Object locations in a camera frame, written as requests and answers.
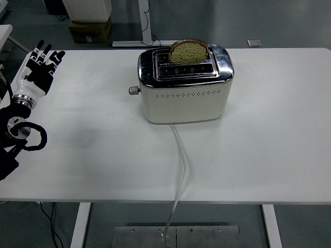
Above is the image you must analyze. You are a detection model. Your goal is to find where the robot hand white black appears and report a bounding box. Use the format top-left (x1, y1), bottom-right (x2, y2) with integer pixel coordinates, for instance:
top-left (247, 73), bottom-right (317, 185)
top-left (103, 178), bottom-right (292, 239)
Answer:
top-left (12, 40), bottom-right (66, 100)

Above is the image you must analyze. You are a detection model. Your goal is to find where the cream toaster with chrome top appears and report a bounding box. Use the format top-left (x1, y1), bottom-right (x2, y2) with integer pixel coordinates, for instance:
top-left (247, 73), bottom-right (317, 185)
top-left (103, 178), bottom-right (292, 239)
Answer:
top-left (137, 44), bottom-right (235, 125)

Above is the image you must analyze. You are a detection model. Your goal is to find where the small white side table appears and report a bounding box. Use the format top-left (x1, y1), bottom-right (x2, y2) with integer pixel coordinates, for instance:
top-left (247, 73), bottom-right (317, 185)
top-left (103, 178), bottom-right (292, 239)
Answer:
top-left (0, 24), bottom-right (28, 61)

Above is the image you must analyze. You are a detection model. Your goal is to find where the brown cardboard box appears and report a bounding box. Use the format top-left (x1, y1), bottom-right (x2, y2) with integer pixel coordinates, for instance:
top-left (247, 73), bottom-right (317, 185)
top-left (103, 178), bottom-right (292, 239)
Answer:
top-left (68, 18), bottom-right (112, 44)

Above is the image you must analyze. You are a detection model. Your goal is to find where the black box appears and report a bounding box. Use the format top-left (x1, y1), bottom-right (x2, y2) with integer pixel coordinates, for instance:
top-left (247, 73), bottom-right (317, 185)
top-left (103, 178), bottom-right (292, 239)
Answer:
top-left (47, 0), bottom-right (69, 16)

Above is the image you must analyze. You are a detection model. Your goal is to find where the white cabinet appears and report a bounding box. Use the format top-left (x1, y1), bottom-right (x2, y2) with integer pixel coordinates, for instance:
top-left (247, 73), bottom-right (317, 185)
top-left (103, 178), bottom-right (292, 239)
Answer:
top-left (62, 0), bottom-right (113, 23)

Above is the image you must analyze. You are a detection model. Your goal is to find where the white desk stand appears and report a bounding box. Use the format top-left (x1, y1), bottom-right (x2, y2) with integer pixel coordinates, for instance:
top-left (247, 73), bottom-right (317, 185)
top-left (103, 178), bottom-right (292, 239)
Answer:
top-left (112, 0), bottom-right (162, 48)

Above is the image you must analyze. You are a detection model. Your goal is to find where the white table leg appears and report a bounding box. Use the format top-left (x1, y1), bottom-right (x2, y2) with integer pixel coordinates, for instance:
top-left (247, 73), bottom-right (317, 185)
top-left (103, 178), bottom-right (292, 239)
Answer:
top-left (261, 204), bottom-right (283, 248)
top-left (70, 202), bottom-right (92, 248)

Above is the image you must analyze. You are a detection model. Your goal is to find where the brown bread slice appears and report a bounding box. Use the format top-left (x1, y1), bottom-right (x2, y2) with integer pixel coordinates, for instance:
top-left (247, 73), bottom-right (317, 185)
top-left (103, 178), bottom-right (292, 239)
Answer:
top-left (168, 39), bottom-right (209, 65)

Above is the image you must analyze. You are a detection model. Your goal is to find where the grey metal plate with screws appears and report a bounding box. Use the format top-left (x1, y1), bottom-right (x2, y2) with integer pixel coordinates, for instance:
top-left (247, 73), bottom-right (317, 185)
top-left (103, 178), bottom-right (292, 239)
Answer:
top-left (113, 225), bottom-right (270, 248)

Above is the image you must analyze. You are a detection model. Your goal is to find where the black cable on desk stand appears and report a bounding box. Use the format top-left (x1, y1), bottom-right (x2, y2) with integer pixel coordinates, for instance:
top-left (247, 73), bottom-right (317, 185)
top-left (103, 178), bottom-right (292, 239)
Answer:
top-left (141, 0), bottom-right (162, 47)

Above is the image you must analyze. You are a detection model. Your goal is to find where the black floor cable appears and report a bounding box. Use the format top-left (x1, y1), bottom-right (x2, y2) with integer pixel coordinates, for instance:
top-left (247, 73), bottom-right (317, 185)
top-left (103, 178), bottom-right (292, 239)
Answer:
top-left (38, 201), bottom-right (64, 248)

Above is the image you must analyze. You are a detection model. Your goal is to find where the white power cable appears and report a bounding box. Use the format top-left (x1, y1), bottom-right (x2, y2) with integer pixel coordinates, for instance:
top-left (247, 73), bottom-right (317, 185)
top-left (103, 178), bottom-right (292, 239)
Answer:
top-left (161, 123), bottom-right (189, 244)

